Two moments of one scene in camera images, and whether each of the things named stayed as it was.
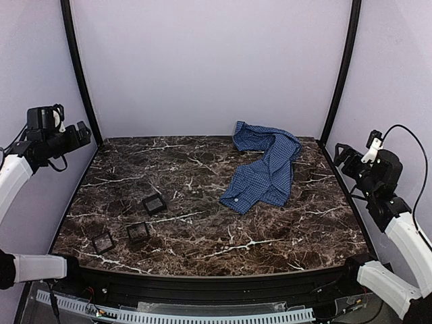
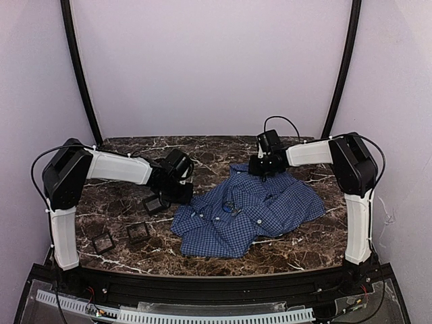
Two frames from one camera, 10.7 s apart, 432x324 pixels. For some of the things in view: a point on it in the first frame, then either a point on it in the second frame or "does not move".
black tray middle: x=138 y=232 does not move
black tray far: x=154 y=204 does not move
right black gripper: x=351 y=162 to x=258 y=169
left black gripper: x=74 y=136 to x=180 y=196
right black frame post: x=356 y=12 does not move
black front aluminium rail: x=104 y=287 does not move
